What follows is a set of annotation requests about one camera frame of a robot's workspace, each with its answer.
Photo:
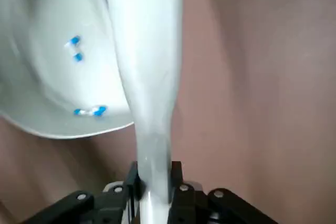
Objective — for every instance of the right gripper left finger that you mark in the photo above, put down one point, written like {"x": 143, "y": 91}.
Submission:
{"x": 78, "y": 208}

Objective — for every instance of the blue white capsule shell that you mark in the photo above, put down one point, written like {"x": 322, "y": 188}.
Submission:
{"x": 78, "y": 112}
{"x": 78, "y": 57}
{"x": 99, "y": 110}
{"x": 72, "y": 42}

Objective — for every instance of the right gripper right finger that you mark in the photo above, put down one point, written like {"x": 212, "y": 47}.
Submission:
{"x": 210, "y": 208}

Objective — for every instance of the white plastic dustpan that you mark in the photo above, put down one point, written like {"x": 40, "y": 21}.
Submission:
{"x": 39, "y": 77}

